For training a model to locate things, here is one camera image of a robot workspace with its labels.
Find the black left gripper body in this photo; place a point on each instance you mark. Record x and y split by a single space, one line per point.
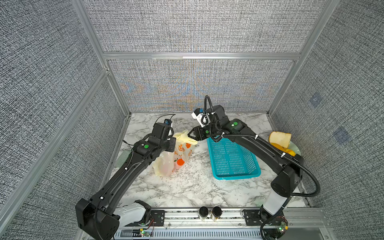
168 145

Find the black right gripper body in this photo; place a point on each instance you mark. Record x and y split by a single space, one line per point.
203 133

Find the yellowish printed plastic bag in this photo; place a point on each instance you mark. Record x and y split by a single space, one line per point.
174 157

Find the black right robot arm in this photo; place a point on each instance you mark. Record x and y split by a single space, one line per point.
215 124

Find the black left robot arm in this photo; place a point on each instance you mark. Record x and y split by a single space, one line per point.
96 216

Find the teal plastic basket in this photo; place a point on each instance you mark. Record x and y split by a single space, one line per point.
231 161

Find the left black knob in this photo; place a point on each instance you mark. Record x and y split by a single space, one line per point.
203 213

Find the black knob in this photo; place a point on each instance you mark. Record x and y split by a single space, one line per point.
203 213
216 213

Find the right black knob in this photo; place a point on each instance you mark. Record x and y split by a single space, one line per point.
216 213

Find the bread slice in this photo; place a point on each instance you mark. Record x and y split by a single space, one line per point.
281 139

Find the round orange bun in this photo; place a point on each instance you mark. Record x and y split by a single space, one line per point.
279 147

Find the light green plate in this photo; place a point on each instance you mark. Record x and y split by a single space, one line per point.
294 147

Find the yellow fruit pieces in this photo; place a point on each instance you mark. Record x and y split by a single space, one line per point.
290 152

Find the green circuit board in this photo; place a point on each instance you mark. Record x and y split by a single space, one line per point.
142 233

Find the right circuit board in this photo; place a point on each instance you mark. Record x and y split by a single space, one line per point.
280 230

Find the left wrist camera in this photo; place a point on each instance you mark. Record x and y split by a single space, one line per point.
168 122

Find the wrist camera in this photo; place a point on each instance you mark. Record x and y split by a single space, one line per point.
168 122
201 116

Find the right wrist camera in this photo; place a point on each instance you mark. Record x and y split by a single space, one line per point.
201 116

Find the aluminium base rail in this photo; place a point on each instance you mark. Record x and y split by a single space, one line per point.
234 224

